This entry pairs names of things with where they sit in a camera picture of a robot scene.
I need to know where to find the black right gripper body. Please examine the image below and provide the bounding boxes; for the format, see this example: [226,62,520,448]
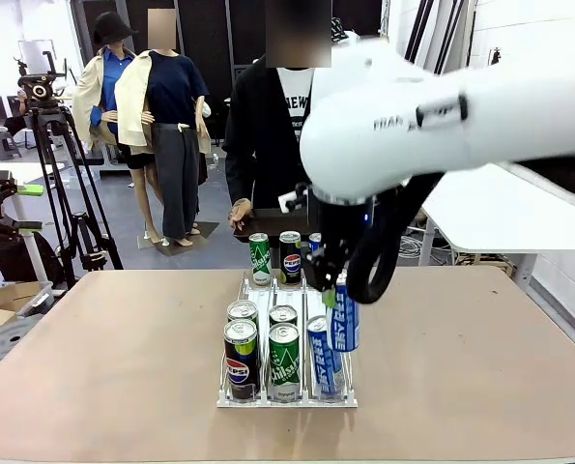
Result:
[317,196,379,263]

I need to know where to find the person's right forearm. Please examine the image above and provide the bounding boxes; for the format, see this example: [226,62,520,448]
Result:
[223,144,257,205]

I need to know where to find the person in black cardigan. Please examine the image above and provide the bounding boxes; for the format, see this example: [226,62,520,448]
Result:
[222,0,334,228]

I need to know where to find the person's right hand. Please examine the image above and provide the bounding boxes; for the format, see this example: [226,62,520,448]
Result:
[228,197,254,232]

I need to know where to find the black Pepsi can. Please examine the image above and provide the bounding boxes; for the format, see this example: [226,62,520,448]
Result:
[223,319,261,402]
[278,230,302,285]
[226,300,260,326]

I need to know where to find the black backpack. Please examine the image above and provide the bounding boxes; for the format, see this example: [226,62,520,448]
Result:
[0,230,66,287]

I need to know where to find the grey plastic stool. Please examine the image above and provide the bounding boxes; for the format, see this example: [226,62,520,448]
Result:
[0,130,22,161]

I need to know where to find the green Chilsung can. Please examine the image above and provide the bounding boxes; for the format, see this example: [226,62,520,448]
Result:
[269,304,299,328]
[248,232,272,287]
[268,322,302,403]

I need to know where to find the brown cardboard box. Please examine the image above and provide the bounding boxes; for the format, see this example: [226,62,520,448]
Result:
[0,281,55,316]

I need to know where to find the grey round stand base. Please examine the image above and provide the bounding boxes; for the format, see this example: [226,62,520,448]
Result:
[0,313,44,383]

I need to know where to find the black floor mat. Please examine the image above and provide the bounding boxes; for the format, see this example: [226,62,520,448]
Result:
[136,220,220,257]

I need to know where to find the white clear can rack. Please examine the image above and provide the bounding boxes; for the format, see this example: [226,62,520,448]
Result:
[216,270,359,410]

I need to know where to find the mannequin in blue shirt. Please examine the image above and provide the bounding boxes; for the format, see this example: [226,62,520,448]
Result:
[72,12,165,243]

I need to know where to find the mannequin in navy tee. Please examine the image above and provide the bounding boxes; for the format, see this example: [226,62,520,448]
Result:
[115,8,214,247]

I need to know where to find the black cloche hat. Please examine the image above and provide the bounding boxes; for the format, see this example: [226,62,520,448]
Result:
[92,12,139,47]

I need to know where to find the patterned bucket hat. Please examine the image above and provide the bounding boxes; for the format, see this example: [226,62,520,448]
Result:
[331,17,351,44]

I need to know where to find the black leaning poles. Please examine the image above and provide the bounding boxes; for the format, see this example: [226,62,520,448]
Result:
[402,0,476,76]

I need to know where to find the black right arm cable sleeve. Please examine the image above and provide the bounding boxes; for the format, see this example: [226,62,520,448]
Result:
[347,154,575,305]

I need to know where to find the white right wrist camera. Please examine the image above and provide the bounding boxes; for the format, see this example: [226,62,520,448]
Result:
[277,182,313,214]

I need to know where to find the white floor cable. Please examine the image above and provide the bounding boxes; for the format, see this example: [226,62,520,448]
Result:
[398,234,426,257]

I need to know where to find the black camera tripod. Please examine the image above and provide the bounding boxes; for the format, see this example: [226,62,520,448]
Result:
[14,50,124,290]

